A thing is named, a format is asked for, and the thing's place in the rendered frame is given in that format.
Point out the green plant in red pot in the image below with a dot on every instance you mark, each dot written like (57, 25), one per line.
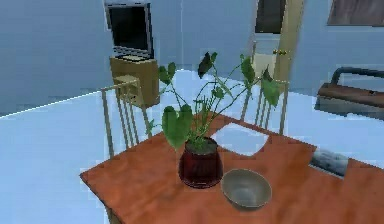
(200, 166)

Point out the black television set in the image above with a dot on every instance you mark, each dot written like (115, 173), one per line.
(130, 28)

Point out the tan wooden cabinet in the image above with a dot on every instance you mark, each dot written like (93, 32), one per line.
(140, 80)

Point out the framed wall picture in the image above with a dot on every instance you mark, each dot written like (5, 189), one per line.
(356, 12)

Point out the tan slatted chair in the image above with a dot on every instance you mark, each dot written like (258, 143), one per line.
(263, 110)
(124, 100)

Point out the orange wooden table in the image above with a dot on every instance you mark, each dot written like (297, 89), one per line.
(140, 186)

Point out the cream room door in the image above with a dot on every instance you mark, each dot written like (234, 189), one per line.
(281, 36)

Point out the brown bench with black frame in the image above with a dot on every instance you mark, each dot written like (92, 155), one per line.
(350, 96)

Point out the grey bowl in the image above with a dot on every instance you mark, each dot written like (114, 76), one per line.
(246, 189)

